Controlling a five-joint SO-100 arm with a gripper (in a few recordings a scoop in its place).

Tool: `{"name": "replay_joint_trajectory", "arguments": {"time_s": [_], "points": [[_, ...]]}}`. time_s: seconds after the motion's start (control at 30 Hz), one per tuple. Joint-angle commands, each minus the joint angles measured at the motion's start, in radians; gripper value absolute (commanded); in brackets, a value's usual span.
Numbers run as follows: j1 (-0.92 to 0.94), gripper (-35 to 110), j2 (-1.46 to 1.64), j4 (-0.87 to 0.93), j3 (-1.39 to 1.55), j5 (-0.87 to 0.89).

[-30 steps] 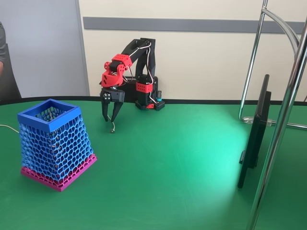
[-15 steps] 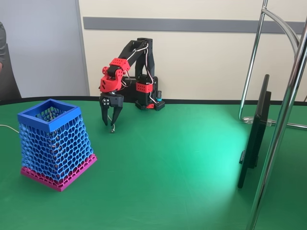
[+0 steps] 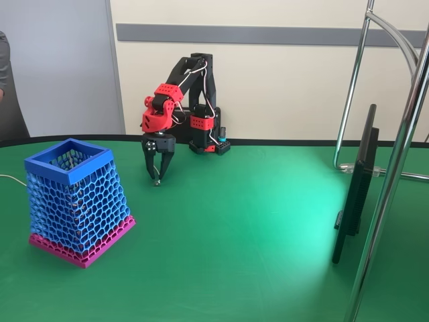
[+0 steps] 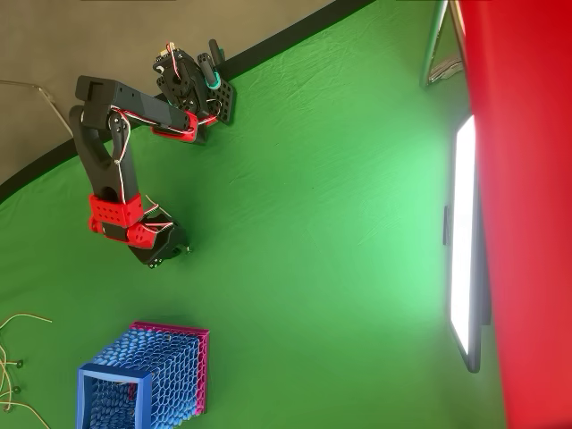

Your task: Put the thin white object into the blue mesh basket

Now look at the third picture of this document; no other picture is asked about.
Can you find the person in grey shirt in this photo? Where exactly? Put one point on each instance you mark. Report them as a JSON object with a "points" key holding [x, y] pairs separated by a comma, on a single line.
{"points": [[11, 110]]}

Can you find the green cloth with black rim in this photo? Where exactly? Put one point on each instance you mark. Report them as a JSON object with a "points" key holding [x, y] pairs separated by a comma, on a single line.
{"points": [[218, 234]]}

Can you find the blue and magenta lattice basket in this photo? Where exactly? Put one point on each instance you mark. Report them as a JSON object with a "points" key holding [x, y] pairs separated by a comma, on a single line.
{"points": [[80, 201]]}

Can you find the chrome tube stand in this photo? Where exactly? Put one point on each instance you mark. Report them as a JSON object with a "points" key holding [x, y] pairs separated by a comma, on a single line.
{"points": [[390, 188]]}

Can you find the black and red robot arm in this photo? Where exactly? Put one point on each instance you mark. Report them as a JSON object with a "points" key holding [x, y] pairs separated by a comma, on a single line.
{"points": [[171, 92]]}

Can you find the grey wall rail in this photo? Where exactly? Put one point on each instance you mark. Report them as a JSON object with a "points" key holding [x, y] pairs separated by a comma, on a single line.
{"points": [[268, 34]]}

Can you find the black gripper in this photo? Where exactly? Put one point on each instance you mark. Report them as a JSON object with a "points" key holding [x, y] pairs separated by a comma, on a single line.
{"points": [[163, 143]]}

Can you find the clear plastic stand clip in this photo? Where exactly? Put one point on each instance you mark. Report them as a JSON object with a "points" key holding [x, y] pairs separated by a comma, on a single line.
{"points": [[348, 168]]}

